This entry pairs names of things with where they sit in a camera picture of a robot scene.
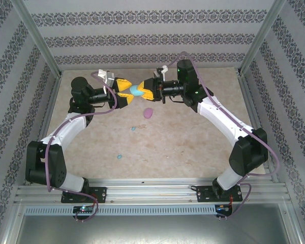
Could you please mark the blue earbud charging case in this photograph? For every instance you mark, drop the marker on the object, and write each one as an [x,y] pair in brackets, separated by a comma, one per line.
[135,90]

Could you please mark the pink earbud charging case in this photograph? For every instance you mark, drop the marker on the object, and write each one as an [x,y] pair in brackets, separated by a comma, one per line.
[148,113]

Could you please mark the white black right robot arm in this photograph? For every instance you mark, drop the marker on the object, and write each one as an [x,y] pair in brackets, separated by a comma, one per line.
[223,117]

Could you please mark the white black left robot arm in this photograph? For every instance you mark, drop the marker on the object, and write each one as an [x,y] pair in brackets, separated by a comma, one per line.
[66,127]

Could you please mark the grey metal panel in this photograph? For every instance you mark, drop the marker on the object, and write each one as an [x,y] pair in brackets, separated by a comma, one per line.
[152,231]

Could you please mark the aluminium side rail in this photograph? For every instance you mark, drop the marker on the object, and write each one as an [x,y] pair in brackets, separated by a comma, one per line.
[52,104]
[246,89]

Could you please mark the aluminium frame post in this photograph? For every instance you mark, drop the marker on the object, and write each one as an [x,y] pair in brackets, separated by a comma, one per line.
[36,35]
[261,35]

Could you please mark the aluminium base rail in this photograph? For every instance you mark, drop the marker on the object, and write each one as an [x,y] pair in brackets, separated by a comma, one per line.
[147,191]

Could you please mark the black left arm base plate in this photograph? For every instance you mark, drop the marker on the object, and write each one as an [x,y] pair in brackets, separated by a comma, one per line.
[99,194]

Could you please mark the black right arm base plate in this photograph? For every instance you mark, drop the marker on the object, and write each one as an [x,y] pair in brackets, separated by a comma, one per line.
[206,194]

